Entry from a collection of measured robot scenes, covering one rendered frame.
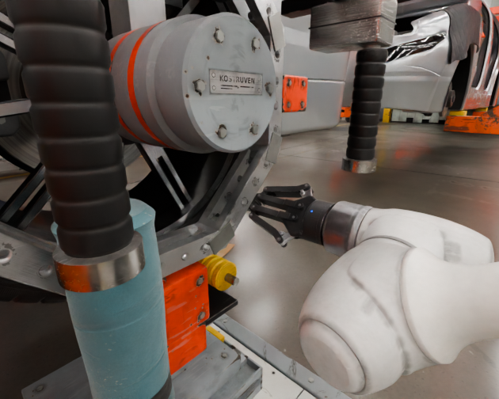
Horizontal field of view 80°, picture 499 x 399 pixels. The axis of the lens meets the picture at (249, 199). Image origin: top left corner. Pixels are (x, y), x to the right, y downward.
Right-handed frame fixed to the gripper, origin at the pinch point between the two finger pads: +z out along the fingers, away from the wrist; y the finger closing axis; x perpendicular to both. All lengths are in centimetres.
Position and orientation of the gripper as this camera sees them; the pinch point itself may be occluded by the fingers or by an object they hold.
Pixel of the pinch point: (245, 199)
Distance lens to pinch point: 63.2
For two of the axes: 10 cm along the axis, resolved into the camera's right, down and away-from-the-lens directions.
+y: 4.8, -8.4, 2.7
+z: -7.4, -2.1, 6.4
